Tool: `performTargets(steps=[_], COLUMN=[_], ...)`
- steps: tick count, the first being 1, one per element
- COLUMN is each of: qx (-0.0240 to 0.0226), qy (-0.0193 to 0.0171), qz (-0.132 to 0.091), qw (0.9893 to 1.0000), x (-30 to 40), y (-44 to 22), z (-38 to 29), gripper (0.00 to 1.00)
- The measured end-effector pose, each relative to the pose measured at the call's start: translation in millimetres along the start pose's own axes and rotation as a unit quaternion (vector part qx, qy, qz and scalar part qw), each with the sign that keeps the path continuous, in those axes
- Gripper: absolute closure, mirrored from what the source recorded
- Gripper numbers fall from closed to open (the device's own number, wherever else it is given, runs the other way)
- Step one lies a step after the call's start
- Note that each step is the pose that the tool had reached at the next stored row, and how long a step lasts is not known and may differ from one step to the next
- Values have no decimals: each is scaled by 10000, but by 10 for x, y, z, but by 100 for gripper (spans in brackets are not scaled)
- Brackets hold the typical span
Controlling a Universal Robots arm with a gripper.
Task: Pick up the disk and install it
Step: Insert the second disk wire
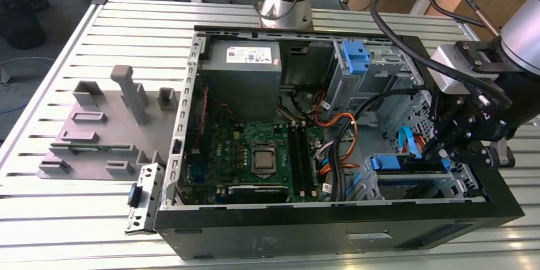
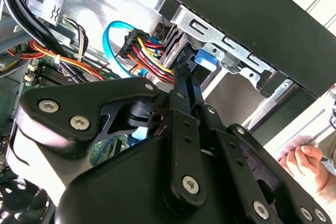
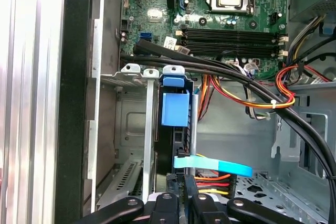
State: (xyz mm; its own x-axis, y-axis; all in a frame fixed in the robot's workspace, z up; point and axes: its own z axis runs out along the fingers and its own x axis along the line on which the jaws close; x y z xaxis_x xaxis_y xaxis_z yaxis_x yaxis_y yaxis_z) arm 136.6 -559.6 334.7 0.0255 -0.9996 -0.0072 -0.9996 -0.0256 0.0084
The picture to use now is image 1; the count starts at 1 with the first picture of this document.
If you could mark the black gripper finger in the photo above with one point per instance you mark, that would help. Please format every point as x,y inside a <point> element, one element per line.
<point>476,154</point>
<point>451,118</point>

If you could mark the hard disk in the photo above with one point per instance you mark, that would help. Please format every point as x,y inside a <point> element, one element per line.
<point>385,162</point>

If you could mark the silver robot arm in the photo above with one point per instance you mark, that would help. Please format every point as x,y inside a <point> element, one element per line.
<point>287,1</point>

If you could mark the silver disk bay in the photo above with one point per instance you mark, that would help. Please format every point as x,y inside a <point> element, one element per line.
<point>421,175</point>

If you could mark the empty blue disk carrier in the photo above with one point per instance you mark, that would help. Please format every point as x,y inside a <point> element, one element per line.
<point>356,58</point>

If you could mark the silver drive cage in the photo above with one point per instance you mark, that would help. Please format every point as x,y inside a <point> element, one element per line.
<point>345,93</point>

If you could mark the black RAM slot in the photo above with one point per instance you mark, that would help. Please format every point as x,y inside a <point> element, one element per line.
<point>297,159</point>

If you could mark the silver CPU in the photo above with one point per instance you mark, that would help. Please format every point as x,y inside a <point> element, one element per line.
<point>263,160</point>

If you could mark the CPU socket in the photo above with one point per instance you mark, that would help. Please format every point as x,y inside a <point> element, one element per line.
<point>263,175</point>

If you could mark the black PC case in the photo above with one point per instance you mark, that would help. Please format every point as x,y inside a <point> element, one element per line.
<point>295,238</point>

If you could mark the grey power supply unit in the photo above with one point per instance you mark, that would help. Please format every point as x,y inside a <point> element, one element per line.
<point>240,93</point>

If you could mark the black graphics card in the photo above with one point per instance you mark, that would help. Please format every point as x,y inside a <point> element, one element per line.
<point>257,192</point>

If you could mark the green motherboard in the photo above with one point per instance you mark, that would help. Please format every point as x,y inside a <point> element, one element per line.
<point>228,143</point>

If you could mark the silver expansion slot latch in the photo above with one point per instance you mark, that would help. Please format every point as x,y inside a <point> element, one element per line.
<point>145,187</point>

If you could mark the grey parts rack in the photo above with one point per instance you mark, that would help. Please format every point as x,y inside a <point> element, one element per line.
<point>113,124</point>

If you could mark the green RAM stick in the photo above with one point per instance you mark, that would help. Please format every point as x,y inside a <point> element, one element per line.
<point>91,149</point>

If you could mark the black waste bin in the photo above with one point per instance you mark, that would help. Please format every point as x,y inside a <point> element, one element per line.
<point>21,29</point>

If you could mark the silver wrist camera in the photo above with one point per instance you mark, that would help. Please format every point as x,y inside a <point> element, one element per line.
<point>447,61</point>

